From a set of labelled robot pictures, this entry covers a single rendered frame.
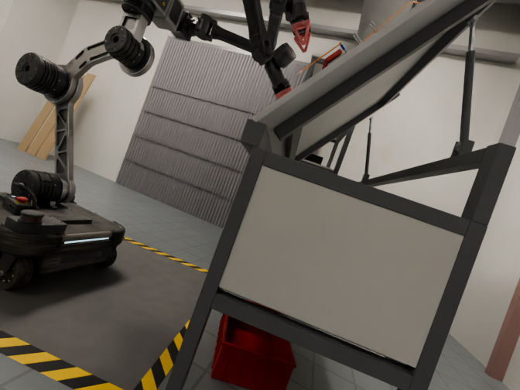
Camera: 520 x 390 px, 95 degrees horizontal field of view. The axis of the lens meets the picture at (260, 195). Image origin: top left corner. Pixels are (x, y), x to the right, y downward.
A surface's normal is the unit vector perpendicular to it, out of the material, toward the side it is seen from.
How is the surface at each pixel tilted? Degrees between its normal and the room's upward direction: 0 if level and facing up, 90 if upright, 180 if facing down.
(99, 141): 90
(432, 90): 90
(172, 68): 90
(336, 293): 90
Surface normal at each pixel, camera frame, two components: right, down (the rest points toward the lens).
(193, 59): -0.25, -0.08
